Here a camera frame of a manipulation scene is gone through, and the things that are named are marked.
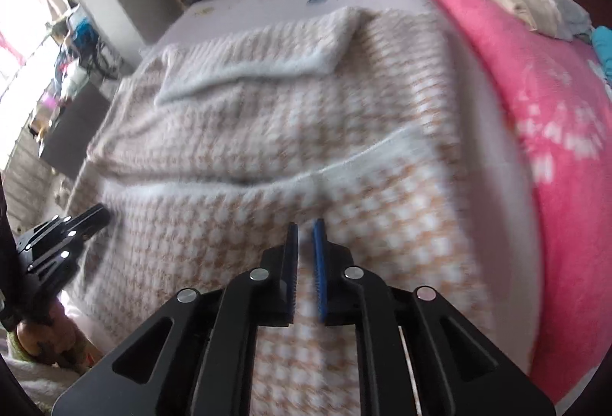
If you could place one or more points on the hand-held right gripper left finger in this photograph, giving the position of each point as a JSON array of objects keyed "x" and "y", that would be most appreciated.
[{"x": 292, "y": 267}]

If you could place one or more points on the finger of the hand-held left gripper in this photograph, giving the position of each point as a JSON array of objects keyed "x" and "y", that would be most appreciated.
[
  {"x": 67, "y": 248},
  {"x": 83, "y": 216}
]

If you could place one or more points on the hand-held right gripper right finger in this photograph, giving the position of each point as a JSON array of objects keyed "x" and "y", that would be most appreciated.
[{"x": 319, "y": 267}]

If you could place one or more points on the beige white houndstooth garment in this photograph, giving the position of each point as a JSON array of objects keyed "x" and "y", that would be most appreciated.
[{"x": 287, "y": 133}]

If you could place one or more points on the person's left hand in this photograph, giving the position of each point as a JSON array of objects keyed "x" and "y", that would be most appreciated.
[{"x": 40, "y": 334}]

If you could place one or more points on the dark grey cabinet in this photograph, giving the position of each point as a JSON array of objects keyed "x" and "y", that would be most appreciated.
[{"x": 81, "y": 129}]

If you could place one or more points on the blue hanging garment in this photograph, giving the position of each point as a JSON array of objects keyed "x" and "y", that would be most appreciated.
[{"x": 85, "y": 33}]

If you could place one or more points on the pink floral blanket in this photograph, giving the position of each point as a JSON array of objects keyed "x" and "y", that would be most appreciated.
[{"x": 550, "y": 110}]

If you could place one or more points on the light blue grey garment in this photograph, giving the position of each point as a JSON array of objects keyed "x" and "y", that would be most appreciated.
[{"x": 571, "y": 16}]

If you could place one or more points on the turquoise garment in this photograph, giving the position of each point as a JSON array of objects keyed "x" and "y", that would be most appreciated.
[{"x": 603, "y": 47}]

